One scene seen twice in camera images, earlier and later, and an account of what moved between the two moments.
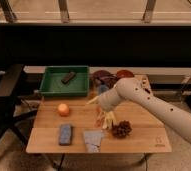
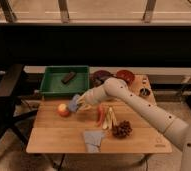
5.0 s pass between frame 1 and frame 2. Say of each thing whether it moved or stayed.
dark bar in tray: stayed
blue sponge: moved
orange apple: stayed
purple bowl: stayed
